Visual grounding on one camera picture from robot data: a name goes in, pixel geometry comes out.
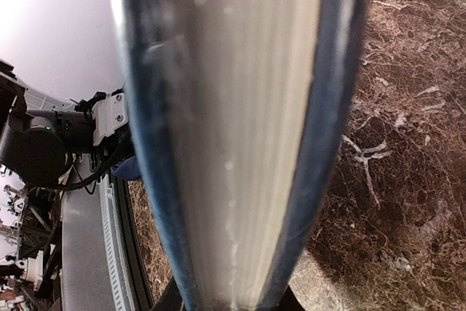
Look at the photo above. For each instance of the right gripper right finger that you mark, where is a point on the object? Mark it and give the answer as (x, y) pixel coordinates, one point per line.
(290, 302)

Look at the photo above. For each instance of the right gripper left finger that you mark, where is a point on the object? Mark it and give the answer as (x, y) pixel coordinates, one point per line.
(171, 299)

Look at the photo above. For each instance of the dark blue hardcover book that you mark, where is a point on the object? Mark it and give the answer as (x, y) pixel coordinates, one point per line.
(237, 109)

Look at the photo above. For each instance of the navy blue student backpack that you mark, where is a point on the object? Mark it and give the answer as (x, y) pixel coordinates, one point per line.
(127, 170)

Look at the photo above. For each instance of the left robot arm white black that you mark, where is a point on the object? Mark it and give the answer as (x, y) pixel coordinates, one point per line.
(61, 145)

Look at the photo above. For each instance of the black front rail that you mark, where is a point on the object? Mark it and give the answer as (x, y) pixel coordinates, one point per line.
(139, 283)

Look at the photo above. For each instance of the white slotted cable duct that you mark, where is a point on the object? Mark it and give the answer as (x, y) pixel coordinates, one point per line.
(115, 256)

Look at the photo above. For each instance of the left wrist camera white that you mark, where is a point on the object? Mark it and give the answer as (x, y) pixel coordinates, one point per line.
(109, 114)

